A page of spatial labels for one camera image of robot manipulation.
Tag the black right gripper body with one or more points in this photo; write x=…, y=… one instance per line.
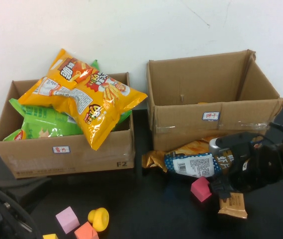
x=245, y=171

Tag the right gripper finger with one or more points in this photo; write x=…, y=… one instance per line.
x=219, y=186
x=225, y=195

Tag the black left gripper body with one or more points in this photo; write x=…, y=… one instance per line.
x=22, y=191

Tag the brown wafer bar packet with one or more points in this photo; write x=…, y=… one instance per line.
x=233, y=206

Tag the large orange chip bag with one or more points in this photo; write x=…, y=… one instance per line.
x=94, y=107

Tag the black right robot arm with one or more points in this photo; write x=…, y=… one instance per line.
x=280, y=161

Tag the small orange snack packet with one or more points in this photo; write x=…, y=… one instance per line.
x=202, y=102

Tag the magenta foam cube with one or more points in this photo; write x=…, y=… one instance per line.
x=199, y=189

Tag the blue and gold chip bag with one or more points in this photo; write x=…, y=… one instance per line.
x=193, y=164

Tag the yellow foam block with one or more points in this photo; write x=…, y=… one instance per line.
x=49, y=237

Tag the light pink foam cube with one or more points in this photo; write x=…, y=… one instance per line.
x=67, y=220

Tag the cardboard box with chip bags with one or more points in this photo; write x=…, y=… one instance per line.
x=69, y=161

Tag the tall taped cardboard box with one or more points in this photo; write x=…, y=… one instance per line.
x=186, y=134

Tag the green Lay's onion chip bag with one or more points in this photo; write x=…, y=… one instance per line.
x=56, y=130

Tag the orange foam cube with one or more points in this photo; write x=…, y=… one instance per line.
x=85, y=231

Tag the green chip bag barcode side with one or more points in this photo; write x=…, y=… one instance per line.
x=39, y=113

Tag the yellow mushroom-shaped toy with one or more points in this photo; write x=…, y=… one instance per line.
x=99, y=219

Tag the green Lay's cucumber chip bag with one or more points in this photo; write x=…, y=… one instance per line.
x=95, y=65

